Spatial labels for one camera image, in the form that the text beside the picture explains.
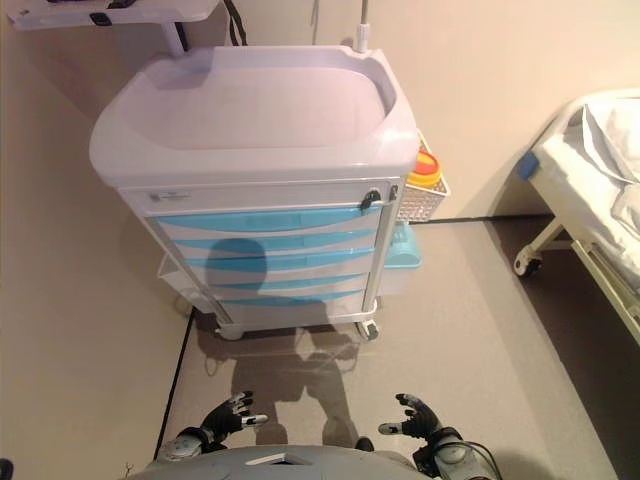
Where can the white overbed table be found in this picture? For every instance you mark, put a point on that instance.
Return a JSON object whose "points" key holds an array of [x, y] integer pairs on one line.
{"points": [[150, 12]]}

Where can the yellow sharps container red lid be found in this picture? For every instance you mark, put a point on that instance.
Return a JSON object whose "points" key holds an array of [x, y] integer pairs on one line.
{"points": [[425, 172]]}

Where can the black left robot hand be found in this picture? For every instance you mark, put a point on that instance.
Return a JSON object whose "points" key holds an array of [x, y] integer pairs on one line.
{"points": [[227, 420]]}

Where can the black cart lock key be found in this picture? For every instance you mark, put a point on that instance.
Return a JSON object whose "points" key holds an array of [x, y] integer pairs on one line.
{"points": [[370, 199]]}

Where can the white plastic bracket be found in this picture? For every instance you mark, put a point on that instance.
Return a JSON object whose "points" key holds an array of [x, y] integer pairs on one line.
{"points": [[529, 264]]}

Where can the metal side latch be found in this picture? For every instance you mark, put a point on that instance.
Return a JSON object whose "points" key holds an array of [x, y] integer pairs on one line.
{"points": [[395, 194]]}

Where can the white medical cart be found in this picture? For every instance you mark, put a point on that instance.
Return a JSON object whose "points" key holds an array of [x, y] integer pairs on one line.
{"points": [[250, 125]]}

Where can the white cart caster wheel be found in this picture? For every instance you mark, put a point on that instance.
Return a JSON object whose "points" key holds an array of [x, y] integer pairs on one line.
{"points": [[369, 331], [230, 333]]}

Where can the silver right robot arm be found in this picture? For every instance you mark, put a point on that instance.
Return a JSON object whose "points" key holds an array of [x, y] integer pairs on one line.
{"points": [[452, 457]]}

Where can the blue bed corner bumper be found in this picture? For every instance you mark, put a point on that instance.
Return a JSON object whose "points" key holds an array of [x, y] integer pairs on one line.
{"points": [[528, 166]]}

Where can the small black device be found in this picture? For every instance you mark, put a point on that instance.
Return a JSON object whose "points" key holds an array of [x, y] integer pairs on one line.
{"points": [[101, 19]]}

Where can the grey robot torso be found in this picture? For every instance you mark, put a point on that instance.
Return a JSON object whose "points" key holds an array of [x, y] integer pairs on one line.
{"points": [[280, 465]]}

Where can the cart label sticker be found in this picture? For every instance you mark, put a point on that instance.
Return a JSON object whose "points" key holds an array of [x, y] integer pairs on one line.
{"points": [[170, 196]]}

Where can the white bed sheet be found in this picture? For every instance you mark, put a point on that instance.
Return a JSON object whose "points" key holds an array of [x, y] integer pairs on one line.
{"points": [[600, 150]]}

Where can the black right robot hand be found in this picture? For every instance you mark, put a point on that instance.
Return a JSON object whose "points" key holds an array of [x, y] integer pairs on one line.
{"points": [[420, 422]]}

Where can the black floor edge strip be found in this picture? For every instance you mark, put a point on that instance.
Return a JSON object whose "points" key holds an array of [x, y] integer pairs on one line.
{"points": [[175, 380]]}

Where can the light blue waste bin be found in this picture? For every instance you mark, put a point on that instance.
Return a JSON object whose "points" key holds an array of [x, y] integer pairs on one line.
{"points": [[402, 255]]}

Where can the white IV pole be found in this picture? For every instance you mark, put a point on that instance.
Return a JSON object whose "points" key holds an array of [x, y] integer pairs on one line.
{"points": [[362, 30]]}

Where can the white perforated side basket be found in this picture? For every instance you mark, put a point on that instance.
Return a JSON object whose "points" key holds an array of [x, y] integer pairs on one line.
{"points": [[417, 205]]}

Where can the white hospital bed frame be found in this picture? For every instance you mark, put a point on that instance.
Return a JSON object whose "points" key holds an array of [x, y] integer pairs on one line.
{"points": [[565, 200]]}

